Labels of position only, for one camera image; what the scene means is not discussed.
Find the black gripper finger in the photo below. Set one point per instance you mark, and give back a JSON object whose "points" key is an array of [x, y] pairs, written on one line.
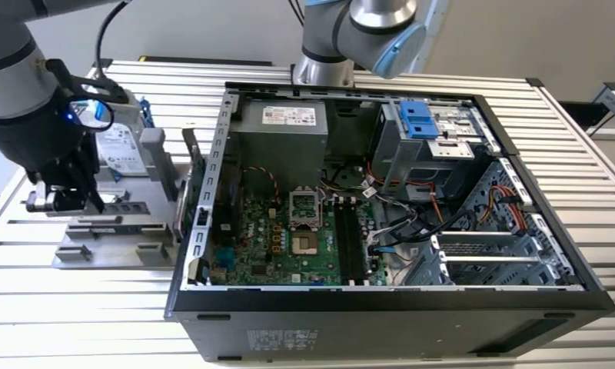
{"points": [[56, 175], [89, 180]]}

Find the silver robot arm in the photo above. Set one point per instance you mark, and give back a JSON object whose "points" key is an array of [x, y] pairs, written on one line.
{"points": [[328, 34]]}

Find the RAM slot white clips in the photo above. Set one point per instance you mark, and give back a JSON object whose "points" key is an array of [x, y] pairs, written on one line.
{"points": [[346, 238]]}

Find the hard disk in blue carrier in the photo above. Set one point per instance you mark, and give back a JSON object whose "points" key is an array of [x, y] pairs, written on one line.
{"points": [[123, 153]]}

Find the grey parts rack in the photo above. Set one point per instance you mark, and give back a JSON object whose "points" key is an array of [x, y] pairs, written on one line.
{"points": [[156, 165]]}

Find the green graphics card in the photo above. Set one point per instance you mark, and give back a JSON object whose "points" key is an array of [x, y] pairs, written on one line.
{"points": [[199, 173]]}

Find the green motherboard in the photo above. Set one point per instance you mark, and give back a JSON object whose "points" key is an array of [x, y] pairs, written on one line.
{"points": [[256, 246]]}

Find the grey power supply unit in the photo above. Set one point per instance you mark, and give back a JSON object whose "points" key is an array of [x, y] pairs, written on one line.
{"points": [[282, 173]]}

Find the CPU socket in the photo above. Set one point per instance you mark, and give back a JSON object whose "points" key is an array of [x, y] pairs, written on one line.
{"points": [[304, 244]]}

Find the black PC case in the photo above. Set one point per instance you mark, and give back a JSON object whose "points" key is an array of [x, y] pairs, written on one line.
{"points": [[338, 338]]}

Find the blue plastic bay latch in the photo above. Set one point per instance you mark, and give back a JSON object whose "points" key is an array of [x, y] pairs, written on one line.
{"points": [[415, 119]]}

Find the grey metal disk bay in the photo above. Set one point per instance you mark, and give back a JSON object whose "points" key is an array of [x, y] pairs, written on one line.
{"points": [[461, 151]]}

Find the grey metal drive cage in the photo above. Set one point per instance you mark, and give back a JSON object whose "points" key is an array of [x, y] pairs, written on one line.
{"points": [[493, 260]]}

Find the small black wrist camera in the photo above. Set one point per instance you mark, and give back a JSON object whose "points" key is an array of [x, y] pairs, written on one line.
{"points": [[64, 200]]}

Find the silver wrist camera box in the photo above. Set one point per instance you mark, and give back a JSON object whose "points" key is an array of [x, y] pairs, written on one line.
{"points": [[125, 115]]}

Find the black camera bracket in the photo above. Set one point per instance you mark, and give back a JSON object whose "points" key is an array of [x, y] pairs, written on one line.
{"points": [[115, 94]]}

